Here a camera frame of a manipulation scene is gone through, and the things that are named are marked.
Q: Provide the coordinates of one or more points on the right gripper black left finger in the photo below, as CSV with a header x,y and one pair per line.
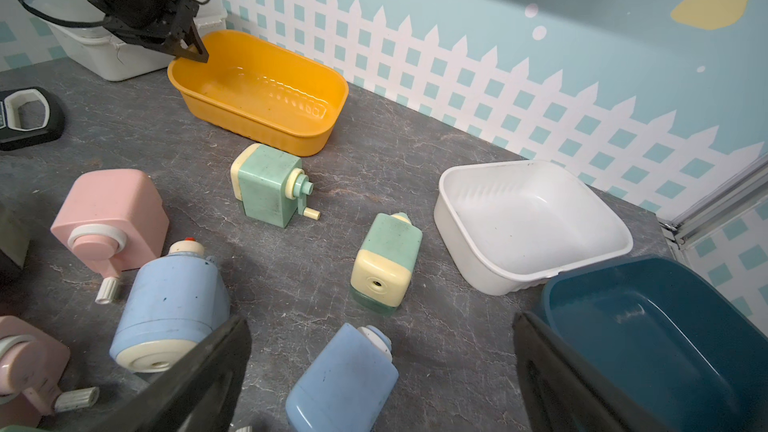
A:
x,y
198,393

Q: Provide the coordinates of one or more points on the pink sharpener upper left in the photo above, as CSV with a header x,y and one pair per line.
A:
x,y
112,221

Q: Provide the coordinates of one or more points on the blue sharpener upper right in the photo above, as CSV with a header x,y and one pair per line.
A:
x,y
347,385

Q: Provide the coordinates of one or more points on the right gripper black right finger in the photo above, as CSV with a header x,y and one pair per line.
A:
x,y
563,392

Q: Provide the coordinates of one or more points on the blue sharpener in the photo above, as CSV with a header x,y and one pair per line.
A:
x,y
347,385
176,301

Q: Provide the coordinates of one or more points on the white plastic storage tub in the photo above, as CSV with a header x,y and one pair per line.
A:
x,y
513,225

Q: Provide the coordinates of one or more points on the pink sharpener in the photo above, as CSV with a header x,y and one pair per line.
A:
x,y
112,221
32,364

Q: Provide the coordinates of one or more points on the yellow plastic storage tub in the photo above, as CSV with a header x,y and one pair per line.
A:
x,y
263,92

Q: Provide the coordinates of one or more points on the black digital scale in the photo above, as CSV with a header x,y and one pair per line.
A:
x,y
30,116

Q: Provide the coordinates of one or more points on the green sharpener tubs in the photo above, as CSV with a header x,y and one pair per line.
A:
x,y
271,185
385,262

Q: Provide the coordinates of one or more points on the dark teal storage tub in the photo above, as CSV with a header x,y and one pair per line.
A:
x,y
667,339

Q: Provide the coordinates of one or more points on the green sharpener near tubs right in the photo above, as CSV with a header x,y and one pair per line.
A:
x,y
385,262

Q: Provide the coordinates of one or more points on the green sharpener near tubs left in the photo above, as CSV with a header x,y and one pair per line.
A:
x,y
271,185

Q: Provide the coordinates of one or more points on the white lidded plastic case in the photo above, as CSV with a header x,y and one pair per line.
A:
x,y
96,49

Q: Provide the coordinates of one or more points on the blue sharpener centre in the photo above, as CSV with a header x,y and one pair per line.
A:
x,y
176,301

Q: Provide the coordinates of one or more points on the pink sharpener lower centre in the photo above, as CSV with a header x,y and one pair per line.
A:
x,y
32,364

